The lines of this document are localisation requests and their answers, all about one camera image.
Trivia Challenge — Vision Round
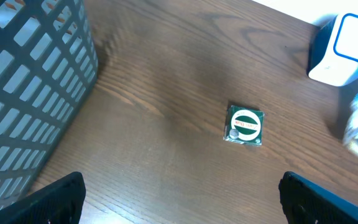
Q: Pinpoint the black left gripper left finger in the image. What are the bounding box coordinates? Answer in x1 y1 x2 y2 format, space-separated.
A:
0 172 86 224

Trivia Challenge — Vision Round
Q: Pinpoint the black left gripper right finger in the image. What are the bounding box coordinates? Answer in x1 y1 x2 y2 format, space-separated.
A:
278 171 358 224

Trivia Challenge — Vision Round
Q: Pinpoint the green zam-buk box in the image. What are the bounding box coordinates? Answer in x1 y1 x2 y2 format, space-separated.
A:
223 105 265 146

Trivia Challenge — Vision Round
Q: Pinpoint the grey plastic mesh basket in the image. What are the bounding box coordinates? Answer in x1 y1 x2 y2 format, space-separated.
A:
0 0 98 210

